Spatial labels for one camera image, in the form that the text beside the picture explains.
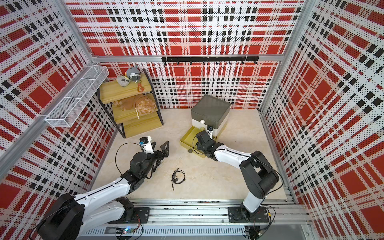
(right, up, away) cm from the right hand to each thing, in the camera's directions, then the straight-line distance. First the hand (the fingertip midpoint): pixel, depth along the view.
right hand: (205, 140), depth 92 cm
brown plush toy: (-37, +23, -4) cm, 44 cm away
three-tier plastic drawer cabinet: (+2, +18, -1) cm, 18 cm away
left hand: (-24, +1, -9) cm, 25 cm away
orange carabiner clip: (-39, +31, -6) cm, 50 cm away
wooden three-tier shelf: (-55, +12, +19) cm, 59 cm away
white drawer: (-2, +11, -1) cm, 11 cm away
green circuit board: (-38, -40, -23) cm, 59 cm away
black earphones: (-19, -21, -6) cm, 28 cm away
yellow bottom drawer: (-12, -1, +11) cm, 16 cm away
